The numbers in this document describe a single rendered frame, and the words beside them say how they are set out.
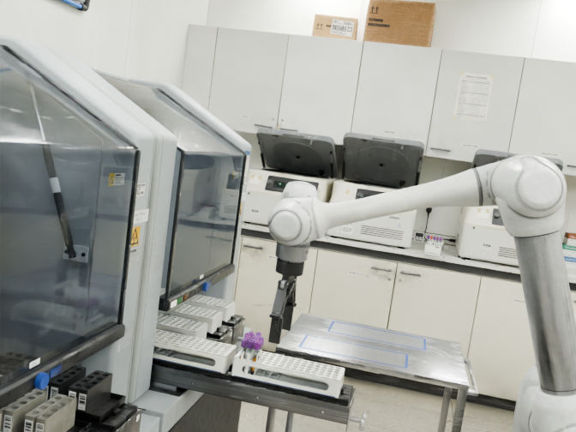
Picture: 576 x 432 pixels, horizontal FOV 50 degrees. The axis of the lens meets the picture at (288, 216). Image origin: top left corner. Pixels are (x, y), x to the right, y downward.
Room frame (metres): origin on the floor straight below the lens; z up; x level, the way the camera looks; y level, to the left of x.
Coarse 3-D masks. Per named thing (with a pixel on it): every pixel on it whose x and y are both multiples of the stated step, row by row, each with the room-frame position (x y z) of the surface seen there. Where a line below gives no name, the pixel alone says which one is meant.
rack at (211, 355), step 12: (156, 336) 1.71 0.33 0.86; (168, 336) 1.72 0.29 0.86; (180, 336) 1.75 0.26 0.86; (156, 348) 1.72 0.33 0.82; (168, 348) 1.66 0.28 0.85; (180, 348) 1.65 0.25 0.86; (192, 348) 1.65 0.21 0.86; (204, 348) 1.68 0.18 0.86; (216, 348) 1.68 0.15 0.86; (228, 348) 1.70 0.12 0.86; (168, 360) 1.66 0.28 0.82; (180, 360) 1.65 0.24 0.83; (192, 360) 1.71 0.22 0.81; (204, 360) 1.72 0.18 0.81; (216, 360) 1.63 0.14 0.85; (228, 360) 1.65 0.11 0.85
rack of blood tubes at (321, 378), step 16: (240, 368) 1.61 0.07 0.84; (272, 368) 1.60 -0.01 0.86; (288, 368) 1.61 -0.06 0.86; (304, 368) 1.62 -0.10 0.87; (320, 368) 1.63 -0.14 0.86; (336, 368) 1.66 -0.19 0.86; (288, 384) 1.59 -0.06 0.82; (304, 384) 1.65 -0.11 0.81; (320, 384) 1.66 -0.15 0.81; (336, 384) 1.56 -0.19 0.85
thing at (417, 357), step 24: (288, 336) 2.02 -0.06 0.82; (312, 336) 2.05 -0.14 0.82; (336, 336) 2.09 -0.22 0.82; (360, 336) 2.13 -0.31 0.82; (384, 336) 2.17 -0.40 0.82; (408, 336) 2.21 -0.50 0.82; (336, 360) 1.86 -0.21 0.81; (360, 360) 1.87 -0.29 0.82; (384, 360) 1.90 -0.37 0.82; (408, 360) 1.94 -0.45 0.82; (432, 360) 1.97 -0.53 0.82; (456, 360) 2.00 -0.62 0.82; (456, 384) 1.79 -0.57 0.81; (456, 408) 1.79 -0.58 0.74
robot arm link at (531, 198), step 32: (512, 160) 1.42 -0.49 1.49; (544, 160) 1.36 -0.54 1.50; (512, 192) 1.34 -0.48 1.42; (544, 192) 1.32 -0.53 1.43; (512, 224) 1.39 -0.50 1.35; (544, 224) 1.36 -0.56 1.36; (544, 256) 1.37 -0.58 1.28; (544, 288) 1.37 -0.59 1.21; (544, 320) 1.38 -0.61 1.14; (544, 352) 1.38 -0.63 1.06; (544, 384) 1.39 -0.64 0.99; (544, 416) 1.36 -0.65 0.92
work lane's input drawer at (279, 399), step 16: (160, 368) 1.64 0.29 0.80; (176, 368) 1.64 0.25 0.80; (192, 368) 1.64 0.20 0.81; (176, 384) 1.63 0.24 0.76; (192, 384) 1.62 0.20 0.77; (208, 384) 1.61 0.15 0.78; (224, 384) 1.61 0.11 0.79; (240, 384) 1.60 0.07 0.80; (256, 384) 1.60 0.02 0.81; (272, 384) 1.59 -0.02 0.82; (240, 400) 1.60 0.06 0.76; (256, 400) 1.59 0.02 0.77; (272, 400) 1.58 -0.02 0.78; (288, 400) 1.57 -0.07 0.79; (304, 400) 1.56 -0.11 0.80; (320, 400) 1.56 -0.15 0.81; (336, 400) 1.56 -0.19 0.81; (352, 400) 1.62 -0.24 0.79; (320, 416) 1.55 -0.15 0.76; (336, 416) 1.54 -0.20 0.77
